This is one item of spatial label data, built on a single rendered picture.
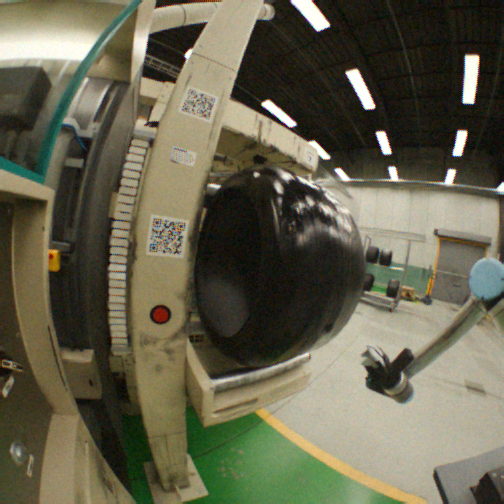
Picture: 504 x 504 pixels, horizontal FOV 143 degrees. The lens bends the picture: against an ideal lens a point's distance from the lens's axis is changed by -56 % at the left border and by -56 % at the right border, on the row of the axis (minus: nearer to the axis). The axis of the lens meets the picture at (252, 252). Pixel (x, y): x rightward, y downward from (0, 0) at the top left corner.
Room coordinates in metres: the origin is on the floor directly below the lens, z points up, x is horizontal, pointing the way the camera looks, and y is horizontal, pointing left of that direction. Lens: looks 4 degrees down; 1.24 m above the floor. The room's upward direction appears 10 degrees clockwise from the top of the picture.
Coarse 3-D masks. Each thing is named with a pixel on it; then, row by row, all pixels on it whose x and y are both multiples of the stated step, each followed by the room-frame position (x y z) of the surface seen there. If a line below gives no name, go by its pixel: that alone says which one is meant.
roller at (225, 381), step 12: (288, 360) 0.47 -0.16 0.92; (300, 360) 0.49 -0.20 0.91; (228, 372) 0.38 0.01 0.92; (240, 372) 0.39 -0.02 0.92; (252, 372) 0.40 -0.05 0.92; (264, 372) 0.41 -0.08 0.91; (276, 372) 0.43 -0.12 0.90; (216, 384) 0.34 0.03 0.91; (228, 384) 0.35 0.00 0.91; (240, 384) 0.37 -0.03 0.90
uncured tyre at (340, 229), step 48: (240, 192) 0.65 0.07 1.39; (288, 192) 0.34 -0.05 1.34; (240, 240) 0.81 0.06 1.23; (288, 240) 0.30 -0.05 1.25; (336, 240) 0.33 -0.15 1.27; (240, 288) 0.79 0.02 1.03; (288, 288) 0.29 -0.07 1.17; (336, 288) 0.32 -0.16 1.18; (240, 336) 0.36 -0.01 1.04; (288, 336) 0.30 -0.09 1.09
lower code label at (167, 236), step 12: (156, 216) 0.32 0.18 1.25; (156, 228) 0.32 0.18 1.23; (168, 228) 0.34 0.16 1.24; (180, 228) 0.35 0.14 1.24; (156, 240) 0.33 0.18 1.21; (168, 240) 0.34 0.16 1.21; (180, 240) 0.35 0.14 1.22; (156, 252) 0.33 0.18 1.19; (168, 252) 0.34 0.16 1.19; (180, 252) 0.35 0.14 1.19
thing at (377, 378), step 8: (384, 360) 0.43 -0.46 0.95; (368, 368) 0.45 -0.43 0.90; (376, 368) 0.43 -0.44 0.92; (392, 368) 0.41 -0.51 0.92; (368, 376) 0.42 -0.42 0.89; (376, 376) 0.43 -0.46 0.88; (384, 376) 0.40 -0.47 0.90; (376, 384) 0.44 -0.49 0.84; (384, 384) 0.42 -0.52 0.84; (392, 384) 0.40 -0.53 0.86
